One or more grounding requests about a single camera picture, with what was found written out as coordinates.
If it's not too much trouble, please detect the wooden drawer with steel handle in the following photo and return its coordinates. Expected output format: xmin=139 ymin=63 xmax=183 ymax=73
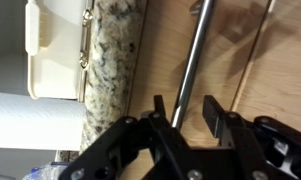
xmin=118 ymin=0 xmax=278 ymax=180

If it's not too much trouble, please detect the white paper towel roll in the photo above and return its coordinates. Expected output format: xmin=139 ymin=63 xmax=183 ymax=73
xmin=0 ymin=93 xmax=85 ymax=151

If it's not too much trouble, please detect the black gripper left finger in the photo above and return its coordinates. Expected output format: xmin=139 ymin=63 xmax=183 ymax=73
xmin=58 ymin=95 xmax=204 ymax=180

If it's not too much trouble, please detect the white plastic container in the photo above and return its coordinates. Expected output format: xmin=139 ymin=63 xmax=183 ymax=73
xmin=25 ymin=0 xmax=94 ymax=102

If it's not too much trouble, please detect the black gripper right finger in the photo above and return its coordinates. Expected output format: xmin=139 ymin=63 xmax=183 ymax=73
xmin=202 ymin=95 xmax=301 ymax=180

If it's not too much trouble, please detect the clear plastic bottle bag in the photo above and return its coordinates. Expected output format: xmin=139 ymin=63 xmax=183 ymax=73
xmin=22 ymin=162 xmax=70 ymax=180

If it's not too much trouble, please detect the wooden cabinet door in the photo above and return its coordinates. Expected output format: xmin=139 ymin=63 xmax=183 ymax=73
xmin=231 ymin=0 xmax=301 ymax=131

